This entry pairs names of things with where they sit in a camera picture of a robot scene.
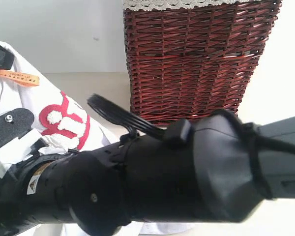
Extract brown wicker basket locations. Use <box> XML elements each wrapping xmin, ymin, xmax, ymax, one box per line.
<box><xmin>123</xmin><ymin>0</ymin><xmax>282</xmax><ymax>124</ymax></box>

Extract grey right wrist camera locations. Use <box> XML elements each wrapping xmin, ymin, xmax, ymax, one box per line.
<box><xmin>0</xmin><ymin>107</ymin><xmax>50</xmax><ymax>177</ymax></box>

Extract white t-shirt with red lettering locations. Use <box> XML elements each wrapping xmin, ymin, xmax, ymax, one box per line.
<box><xmin>0</xmin><ymin>42</ymin><xmax>194</xmax><ymax>236</ymax></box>

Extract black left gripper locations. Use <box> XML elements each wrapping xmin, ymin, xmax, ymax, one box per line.
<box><xmin>0</xmin><ymin>45</ymin><xmax>15</xmax><ymax>70</ymax></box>

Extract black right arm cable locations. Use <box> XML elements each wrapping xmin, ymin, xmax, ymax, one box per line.
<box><xmin>87</xmin><ymin>93</ymin><xmax>295</xmax><ymax>158</ymax></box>

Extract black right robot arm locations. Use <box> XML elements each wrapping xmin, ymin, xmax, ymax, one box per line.
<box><xmin>0</xmin><ymin>111</ymin><xmax>295</xmax><ymax>236</ymax></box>

